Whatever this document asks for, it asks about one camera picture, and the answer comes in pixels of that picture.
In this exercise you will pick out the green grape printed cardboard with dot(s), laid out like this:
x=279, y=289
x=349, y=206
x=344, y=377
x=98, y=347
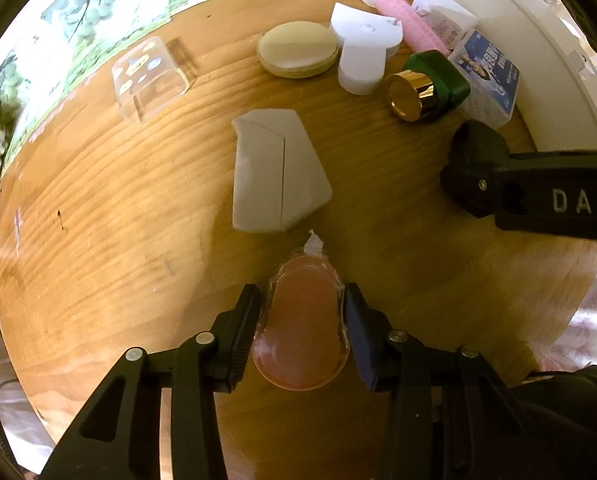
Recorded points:
x=57, y=55

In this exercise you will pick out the clear acrylic sticker box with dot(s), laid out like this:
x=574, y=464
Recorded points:
x=146, y=79

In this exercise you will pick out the white cat-shaped case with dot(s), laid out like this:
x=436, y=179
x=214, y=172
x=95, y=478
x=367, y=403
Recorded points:
x=367, y=41

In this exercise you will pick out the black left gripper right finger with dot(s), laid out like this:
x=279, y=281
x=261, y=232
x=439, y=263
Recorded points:
x=373, y=340

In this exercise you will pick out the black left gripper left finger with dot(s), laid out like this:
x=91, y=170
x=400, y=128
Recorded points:
x=235, y=330

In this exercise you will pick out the cream faceted case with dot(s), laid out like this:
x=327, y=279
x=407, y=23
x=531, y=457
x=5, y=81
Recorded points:
x=278, y=177

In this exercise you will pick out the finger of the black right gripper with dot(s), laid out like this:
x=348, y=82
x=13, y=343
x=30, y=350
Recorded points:
x=476, y=154

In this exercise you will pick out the white plastic storage bin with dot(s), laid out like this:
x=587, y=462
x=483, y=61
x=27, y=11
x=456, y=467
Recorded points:
x=557, y=96

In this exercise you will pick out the white square charger box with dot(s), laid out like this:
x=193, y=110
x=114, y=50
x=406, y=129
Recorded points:
x=448, y=20

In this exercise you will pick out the green gold perfume bottle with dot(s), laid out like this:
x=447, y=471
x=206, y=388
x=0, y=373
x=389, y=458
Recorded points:
x=428, y=87

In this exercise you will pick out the round cream compact mirror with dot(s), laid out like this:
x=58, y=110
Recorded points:
x=298, y=50

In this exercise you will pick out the blue white plastic floss box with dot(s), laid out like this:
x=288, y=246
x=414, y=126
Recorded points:
x=493, y=80

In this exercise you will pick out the pink hair roller clip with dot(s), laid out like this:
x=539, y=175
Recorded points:
x=417, y=34

